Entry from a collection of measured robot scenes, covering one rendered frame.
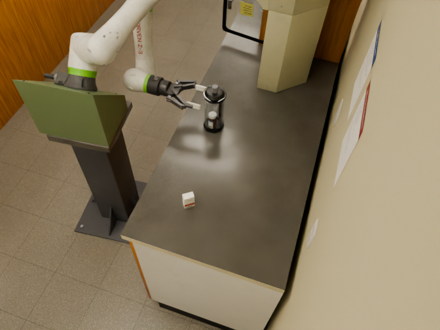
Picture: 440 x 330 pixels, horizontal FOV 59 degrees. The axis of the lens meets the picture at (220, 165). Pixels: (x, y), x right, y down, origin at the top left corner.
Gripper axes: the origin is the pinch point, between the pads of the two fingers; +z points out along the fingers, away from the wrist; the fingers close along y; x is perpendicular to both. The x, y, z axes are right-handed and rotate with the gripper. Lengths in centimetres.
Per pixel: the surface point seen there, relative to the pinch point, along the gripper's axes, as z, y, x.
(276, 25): 24.4, 34.4, -23.5
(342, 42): 58, 71, 3
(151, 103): -75, 84, 112
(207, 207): 19, -46, 17
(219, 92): 8.9, -0.3, -6.8
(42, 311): -65, -96, 111
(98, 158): -48, -26, 37
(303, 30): 37, 40, -20
